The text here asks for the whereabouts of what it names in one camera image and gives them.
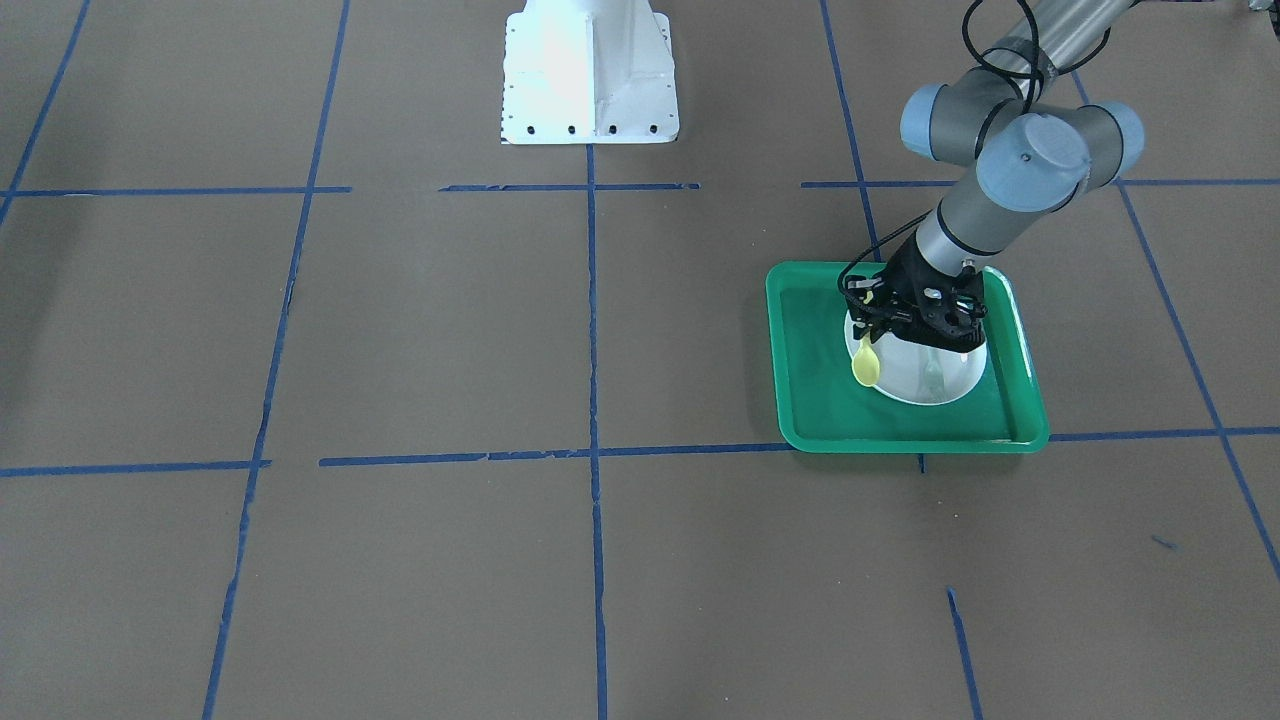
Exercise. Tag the yellow plastic spoon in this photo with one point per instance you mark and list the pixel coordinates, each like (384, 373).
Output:
(864, 363)

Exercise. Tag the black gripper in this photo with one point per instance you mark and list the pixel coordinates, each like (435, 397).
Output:
(903, 275)

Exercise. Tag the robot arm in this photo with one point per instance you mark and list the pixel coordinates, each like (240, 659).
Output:
(1022, 160)

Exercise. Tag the green plastic tray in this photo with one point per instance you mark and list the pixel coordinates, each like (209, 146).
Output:
(823, 410)

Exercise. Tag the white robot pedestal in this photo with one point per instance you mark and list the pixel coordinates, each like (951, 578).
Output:
(588, 72)

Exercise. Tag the white round plate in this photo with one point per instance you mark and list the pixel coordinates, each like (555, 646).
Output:
(924, 375)

